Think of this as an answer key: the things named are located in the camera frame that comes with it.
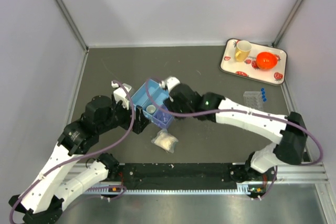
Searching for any blue three-drawer organizer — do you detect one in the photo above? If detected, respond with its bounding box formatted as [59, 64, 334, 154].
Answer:
[131, 79, 174, 129]

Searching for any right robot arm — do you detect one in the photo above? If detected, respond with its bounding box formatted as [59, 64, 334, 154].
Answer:
[160, 77, 307, 180]

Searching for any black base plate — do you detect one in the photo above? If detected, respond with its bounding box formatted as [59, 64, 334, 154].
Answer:
[115, 163, 276, 190]

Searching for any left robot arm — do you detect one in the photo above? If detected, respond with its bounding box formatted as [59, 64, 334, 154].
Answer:
[9, 93, 150, 223]

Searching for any white cable duct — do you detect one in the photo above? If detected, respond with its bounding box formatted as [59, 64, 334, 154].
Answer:
[83, 184, 266, 195]

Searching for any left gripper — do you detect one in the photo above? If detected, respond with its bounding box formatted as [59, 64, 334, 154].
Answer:
[98, 95, 151, 133]

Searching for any clear test tube rack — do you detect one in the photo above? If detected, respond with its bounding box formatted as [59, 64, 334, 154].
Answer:
[243, 91, 264, 111]

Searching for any bag of cotton balls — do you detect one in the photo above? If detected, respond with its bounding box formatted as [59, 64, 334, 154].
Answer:
[151, 129, 178, 153]

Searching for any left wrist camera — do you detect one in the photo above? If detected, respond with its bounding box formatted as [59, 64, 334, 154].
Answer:
[111, 81, 134, 110]

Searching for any clear glass beaker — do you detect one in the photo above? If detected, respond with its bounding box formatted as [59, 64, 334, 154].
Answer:
[155, 111, 171, 125]

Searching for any yellow mug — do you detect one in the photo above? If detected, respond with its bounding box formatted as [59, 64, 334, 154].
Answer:
[235, 40, 252, 62]

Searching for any small white plastic cup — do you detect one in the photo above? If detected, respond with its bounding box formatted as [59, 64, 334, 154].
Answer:
[146, 104, 156, 114]

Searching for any purple cable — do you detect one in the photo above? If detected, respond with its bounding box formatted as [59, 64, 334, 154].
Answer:
[144, 78, 325, 200]
[9, 80, 136, 223]

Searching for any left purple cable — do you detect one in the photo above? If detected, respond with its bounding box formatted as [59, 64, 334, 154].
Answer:
[9, 80, 136, 223]

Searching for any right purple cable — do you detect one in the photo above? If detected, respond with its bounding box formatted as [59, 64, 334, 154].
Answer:
[144, 78, 325, 200]

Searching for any orange bowl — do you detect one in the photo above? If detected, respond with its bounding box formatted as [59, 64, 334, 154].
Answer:
[256, 52, 278, 70]

